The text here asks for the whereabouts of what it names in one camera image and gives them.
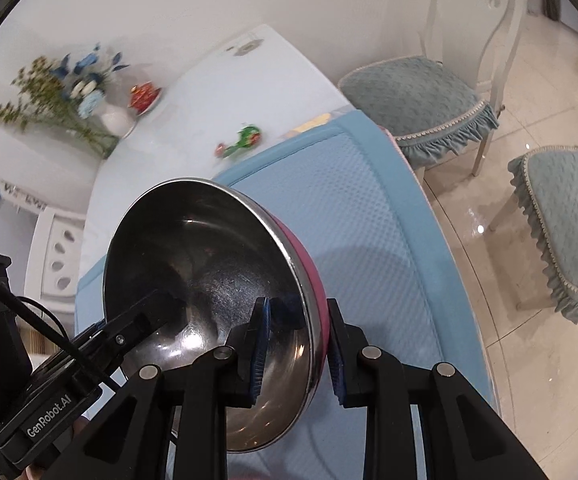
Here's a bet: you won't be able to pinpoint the white ceramic vase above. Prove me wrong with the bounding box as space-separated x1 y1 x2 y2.
99 104 138 140

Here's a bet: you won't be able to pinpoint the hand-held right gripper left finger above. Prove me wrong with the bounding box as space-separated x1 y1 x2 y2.
69 296 275 480

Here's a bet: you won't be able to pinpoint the green toy figurine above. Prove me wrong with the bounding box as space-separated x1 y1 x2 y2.
214 122 263 161

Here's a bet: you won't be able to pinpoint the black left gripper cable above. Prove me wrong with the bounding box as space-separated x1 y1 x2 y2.
0 260 126 392

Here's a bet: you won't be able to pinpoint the pink steel-lined bowl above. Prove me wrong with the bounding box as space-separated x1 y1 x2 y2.
103 177 331 453

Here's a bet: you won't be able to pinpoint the blue and white artificial flowers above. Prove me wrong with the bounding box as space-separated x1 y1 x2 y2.
54 42 130 117

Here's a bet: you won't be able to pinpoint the white carved cabinet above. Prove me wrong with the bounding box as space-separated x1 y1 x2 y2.
0 177 50 212

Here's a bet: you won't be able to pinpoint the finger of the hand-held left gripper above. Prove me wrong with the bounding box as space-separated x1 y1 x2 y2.
76 290 182 361

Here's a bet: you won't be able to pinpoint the grey table socket cover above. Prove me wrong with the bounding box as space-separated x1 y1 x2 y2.
234 37 263 57

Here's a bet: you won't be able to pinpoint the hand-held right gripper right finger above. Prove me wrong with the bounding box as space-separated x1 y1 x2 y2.
325 299 545 480

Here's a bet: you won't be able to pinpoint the clear glass vase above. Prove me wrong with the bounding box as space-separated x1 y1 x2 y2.
66 110 120 161

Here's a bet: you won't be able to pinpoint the red lidded teacup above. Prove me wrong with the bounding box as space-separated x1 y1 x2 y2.
129 84 158 110

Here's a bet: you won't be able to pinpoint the light blue table mat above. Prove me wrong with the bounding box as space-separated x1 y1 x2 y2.
74 110 495 480

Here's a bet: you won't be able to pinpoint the blue ruffled seat cushion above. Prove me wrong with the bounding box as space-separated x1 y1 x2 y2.
338 56 500 171

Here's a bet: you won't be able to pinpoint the white saucer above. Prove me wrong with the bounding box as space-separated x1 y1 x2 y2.
128 87 164 114

